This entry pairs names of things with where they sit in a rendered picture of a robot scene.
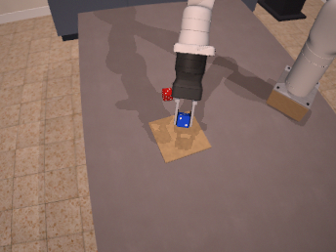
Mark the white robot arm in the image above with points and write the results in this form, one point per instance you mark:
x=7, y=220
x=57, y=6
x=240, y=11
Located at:
x=317, y=54

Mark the red die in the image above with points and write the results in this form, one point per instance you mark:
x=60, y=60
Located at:
x=166, y=94

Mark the blue die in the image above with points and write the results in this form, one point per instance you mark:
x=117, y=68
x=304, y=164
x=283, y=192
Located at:
x=183, y=120

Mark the tan square mat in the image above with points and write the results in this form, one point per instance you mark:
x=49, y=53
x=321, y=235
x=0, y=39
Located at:
x=177, y=142

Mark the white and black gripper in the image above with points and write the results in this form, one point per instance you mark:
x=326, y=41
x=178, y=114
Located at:
x=192, y=51

